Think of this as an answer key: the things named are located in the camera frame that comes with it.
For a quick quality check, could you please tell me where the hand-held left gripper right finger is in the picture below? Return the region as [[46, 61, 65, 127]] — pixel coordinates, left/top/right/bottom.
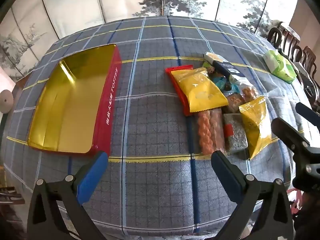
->
[[211, 151, 294, 240]]

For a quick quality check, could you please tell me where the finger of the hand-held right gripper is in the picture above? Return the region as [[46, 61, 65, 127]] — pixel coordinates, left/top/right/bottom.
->
[[271, 117, 311, 157], [295, 102, 320, 125]]

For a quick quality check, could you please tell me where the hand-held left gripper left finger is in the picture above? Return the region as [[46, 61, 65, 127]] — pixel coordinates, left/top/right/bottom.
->
[[26, 151, 108, 240]]

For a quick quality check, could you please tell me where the small yellow snack packet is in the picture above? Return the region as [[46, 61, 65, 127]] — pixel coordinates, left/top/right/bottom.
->
[[238, 96, 272, 160]]

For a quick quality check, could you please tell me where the grey speckled snack packet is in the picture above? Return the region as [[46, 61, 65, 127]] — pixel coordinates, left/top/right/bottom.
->
[[223, 113, 248, 155]]

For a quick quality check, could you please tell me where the clear packet of dough twists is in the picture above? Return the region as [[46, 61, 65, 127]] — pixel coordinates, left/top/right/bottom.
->
[[196, 109, 225, 155]]

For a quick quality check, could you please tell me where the clear packet of orange snacks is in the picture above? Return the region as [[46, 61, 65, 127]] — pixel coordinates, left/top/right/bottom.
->
[[230, 76, 259, 103]]

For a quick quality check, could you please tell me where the brown snack packet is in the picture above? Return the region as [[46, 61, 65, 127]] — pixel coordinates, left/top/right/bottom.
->
[[222, 94, 247, 114]]

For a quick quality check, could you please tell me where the red tin box gold inside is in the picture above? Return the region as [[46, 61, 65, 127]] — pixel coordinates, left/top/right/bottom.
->
[[27, 44, 122, 157]]

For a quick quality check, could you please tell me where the teal candy packet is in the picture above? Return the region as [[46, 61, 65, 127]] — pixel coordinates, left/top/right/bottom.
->
[[214, 76, 238, 92]]

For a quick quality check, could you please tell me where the large yellow snack packet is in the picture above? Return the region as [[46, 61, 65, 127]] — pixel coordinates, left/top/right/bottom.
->
[[170, 67, 229, 113]]

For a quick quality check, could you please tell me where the navy and white snack packet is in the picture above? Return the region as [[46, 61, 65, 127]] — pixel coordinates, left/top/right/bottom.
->
[[203, 52, 247, 80]]

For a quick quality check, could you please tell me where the red snack packet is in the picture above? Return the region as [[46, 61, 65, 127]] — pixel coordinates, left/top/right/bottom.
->
[[164, 65, 200, 117]]

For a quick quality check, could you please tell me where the dark wooden chair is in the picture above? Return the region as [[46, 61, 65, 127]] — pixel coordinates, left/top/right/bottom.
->
[[267, 21, 300, 53], [296, 46, 320, 80]]

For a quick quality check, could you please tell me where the green tissue pack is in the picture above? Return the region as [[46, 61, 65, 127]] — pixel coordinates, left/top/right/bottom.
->
[[262, 49, 297, 84]]

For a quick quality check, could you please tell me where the blue plaid tablecloth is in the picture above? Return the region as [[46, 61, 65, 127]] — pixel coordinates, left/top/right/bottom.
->
[[2, 16, 313, 237]]

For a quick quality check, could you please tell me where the brown wooden furniture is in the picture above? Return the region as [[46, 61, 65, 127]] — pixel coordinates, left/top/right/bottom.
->
[[0, 185, 25, 205]]

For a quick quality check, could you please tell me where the round grey wall disc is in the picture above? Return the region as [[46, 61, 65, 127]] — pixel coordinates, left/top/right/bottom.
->
[[0, 89, 14, 113]]

